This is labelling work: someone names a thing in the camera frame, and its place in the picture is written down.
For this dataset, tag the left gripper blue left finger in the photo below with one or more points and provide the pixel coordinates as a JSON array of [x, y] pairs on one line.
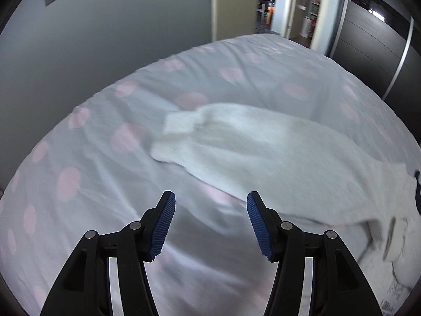
[[139, 243]]

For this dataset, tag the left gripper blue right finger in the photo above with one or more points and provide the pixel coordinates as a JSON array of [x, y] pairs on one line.
[[283, 243]]

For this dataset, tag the light grey printed sweatshirt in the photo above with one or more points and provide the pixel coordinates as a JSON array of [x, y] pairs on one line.
[[366, 187]]

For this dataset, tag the grey pink-dotted bed sheet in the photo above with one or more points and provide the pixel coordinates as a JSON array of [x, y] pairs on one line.
[[94, 171]]

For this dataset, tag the black sliding wardrobe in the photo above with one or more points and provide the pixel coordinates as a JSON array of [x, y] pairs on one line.
[[380, 45]]

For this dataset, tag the cream room door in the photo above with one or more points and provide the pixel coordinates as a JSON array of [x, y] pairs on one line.
[[232, 18]]

